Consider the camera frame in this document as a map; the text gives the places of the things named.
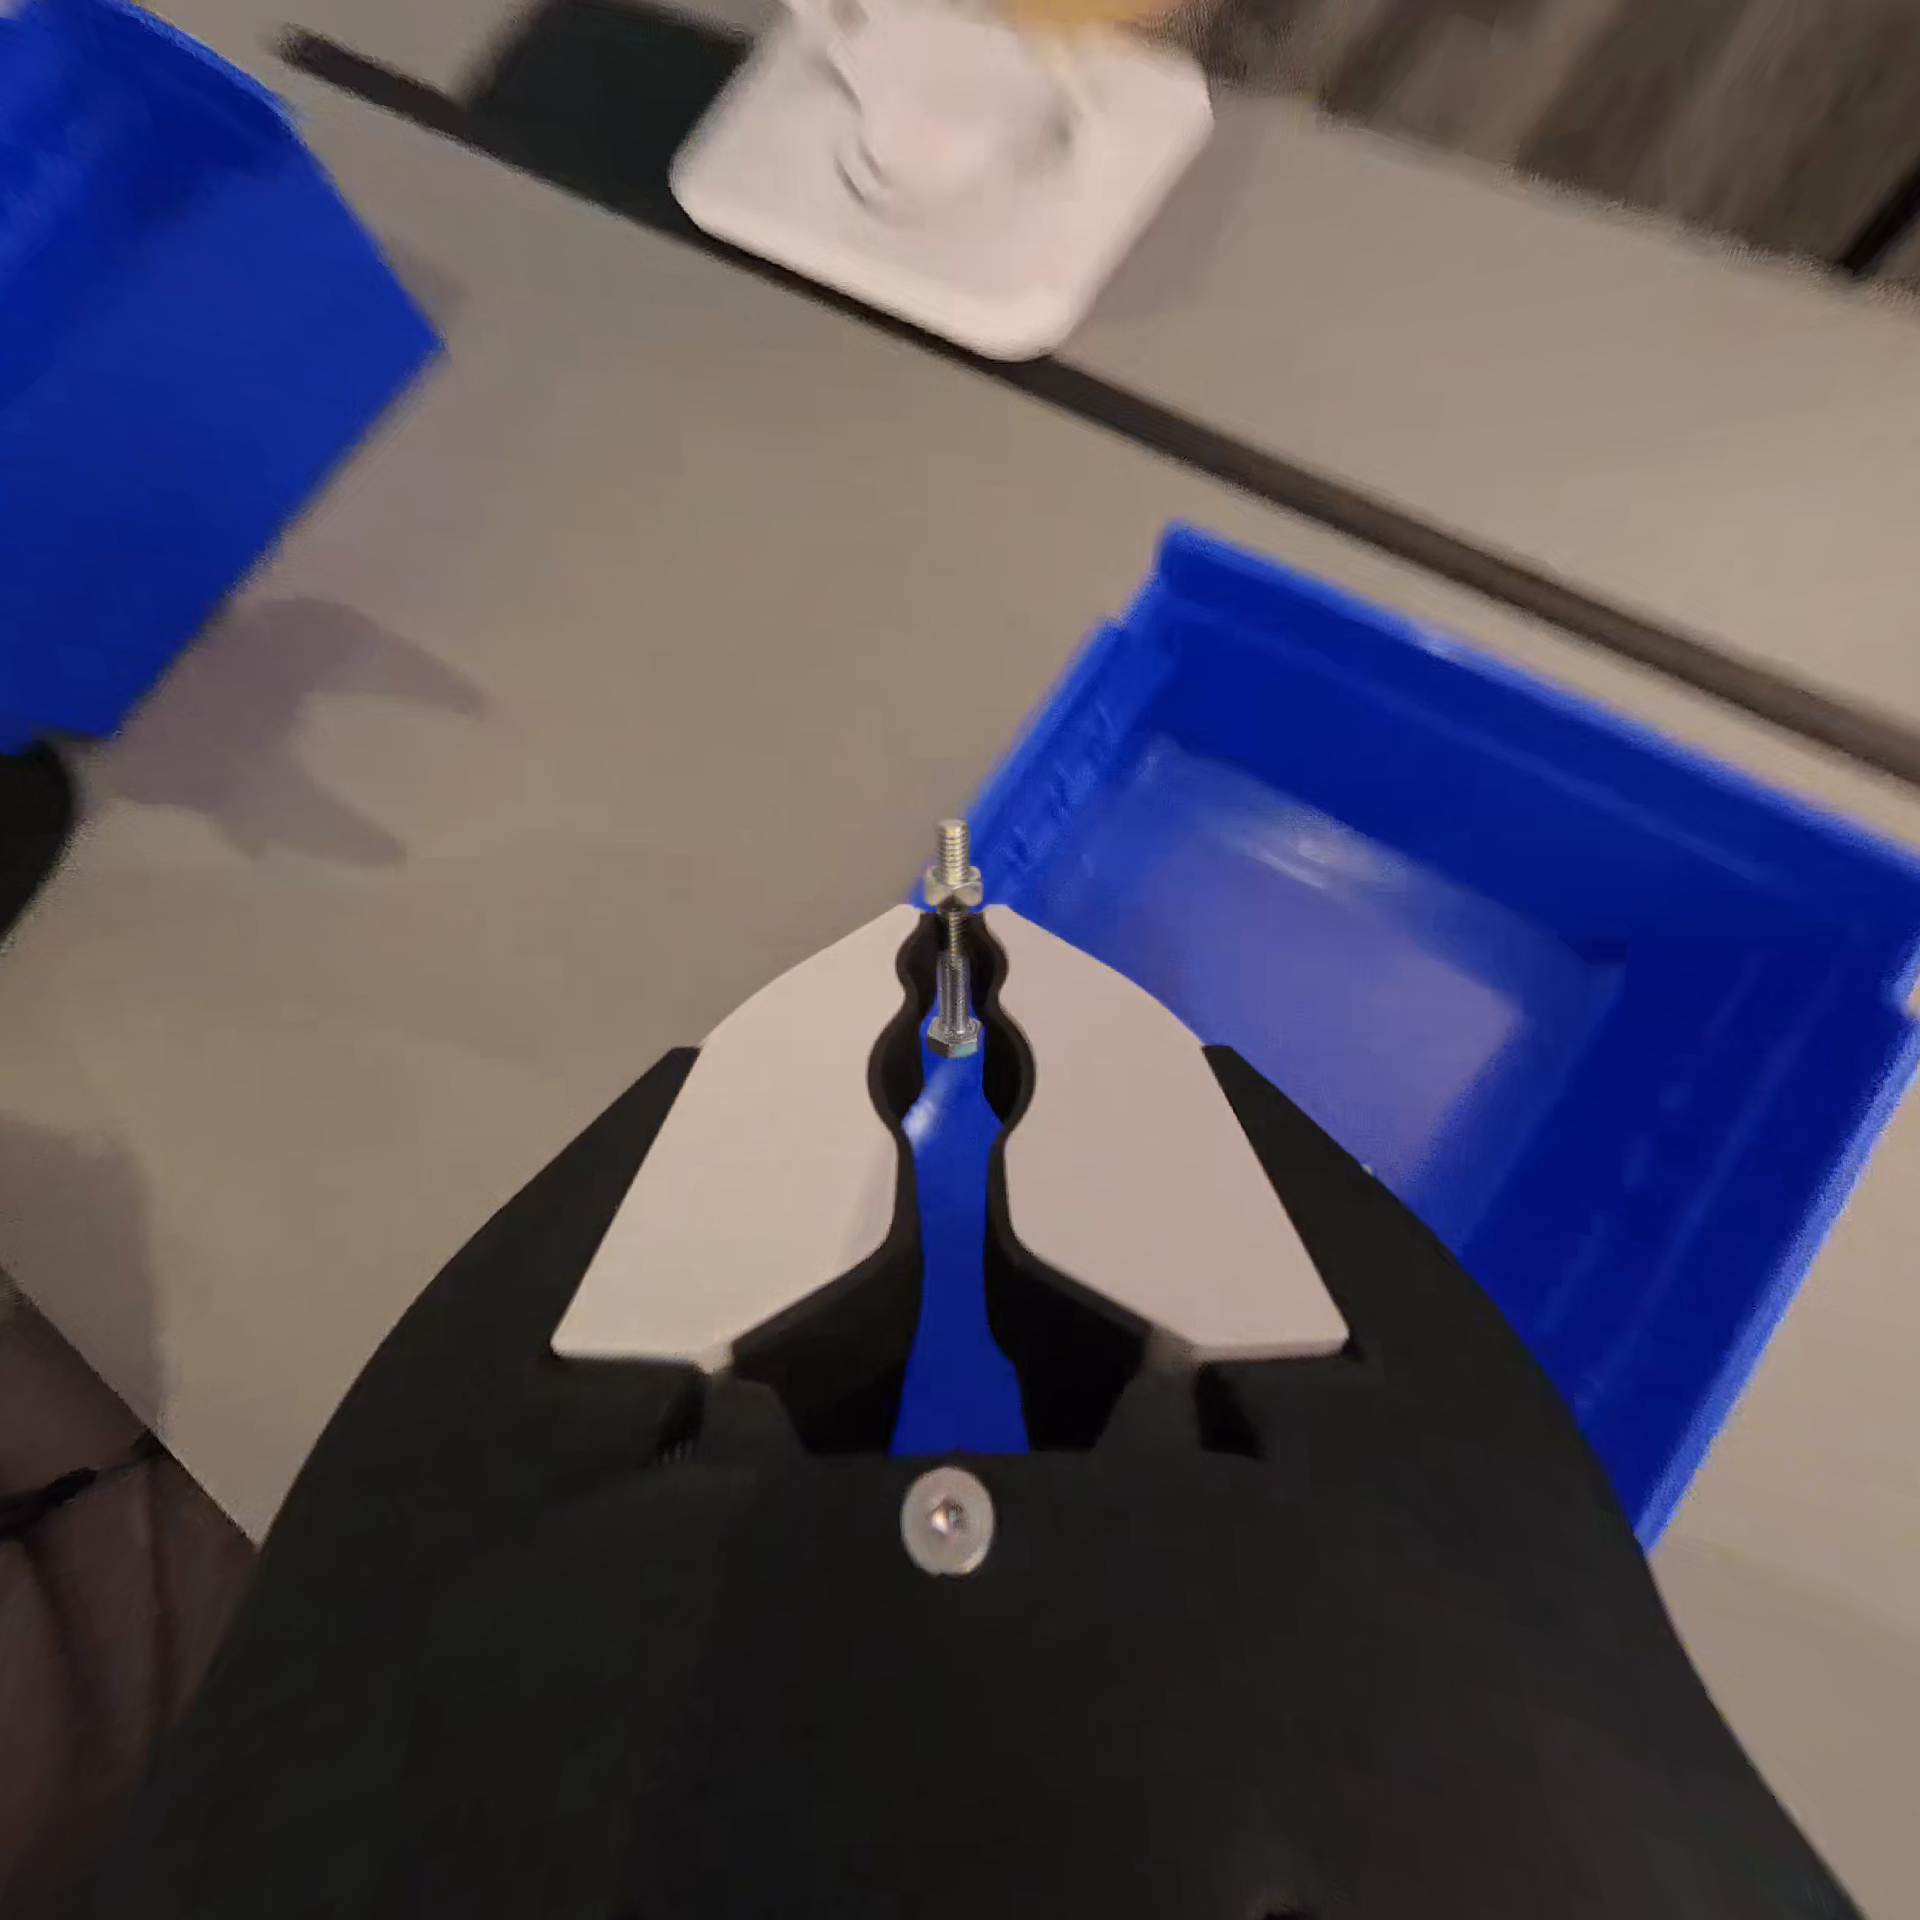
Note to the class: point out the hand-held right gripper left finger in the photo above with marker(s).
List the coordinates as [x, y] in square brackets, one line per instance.
[749, 1171]

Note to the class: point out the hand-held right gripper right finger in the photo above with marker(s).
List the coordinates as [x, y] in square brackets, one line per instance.
[1154, 1185]

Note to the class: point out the long silver hex bolt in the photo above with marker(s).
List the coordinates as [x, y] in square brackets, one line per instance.
[954, 983]

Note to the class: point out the silver hex nut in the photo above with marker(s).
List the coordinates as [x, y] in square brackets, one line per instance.
[954, 893]

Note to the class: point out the blue plastic bin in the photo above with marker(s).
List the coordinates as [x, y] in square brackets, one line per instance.
[181, 377]
[1499, 932]

